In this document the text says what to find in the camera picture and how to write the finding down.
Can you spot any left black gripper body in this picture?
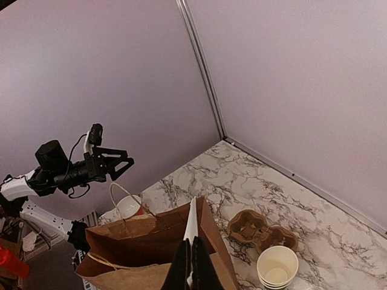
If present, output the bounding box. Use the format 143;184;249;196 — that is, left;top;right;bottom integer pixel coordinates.
34;140;107;193

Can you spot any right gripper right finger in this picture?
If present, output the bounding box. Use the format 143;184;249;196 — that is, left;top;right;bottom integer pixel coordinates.
191;237;224;290

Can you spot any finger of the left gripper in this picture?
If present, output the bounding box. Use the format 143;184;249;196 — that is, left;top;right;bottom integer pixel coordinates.
105;157;135;181
92;147;127;159

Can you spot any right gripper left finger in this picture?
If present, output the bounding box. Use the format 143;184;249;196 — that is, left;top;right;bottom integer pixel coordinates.
161;239;191;290

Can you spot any brown paper bag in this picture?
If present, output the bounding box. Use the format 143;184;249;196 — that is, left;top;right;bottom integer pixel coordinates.
76;197;239;289

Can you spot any white sugar packet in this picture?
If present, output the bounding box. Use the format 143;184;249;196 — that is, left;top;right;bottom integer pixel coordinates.
183;197;199;289

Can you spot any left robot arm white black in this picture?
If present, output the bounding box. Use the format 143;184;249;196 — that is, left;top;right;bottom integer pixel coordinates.
1;140;134;252

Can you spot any orange white bowl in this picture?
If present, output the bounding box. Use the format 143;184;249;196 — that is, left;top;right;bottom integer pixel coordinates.
114;195;143;219

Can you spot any far cardboard cup carrier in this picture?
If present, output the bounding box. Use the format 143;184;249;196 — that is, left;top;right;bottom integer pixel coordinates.
227;210;299;253

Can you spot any stack of black paper cups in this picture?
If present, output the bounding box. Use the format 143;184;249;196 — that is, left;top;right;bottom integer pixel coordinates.
256;245;299;289

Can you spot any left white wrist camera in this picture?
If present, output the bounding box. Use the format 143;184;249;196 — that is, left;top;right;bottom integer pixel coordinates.
83;123;103;155

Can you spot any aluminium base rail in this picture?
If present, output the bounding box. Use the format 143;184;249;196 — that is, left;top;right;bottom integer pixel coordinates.
223;137;386;238

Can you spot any left aluminium frame post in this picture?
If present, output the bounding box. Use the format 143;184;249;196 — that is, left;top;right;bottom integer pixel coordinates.
176;0;228;140

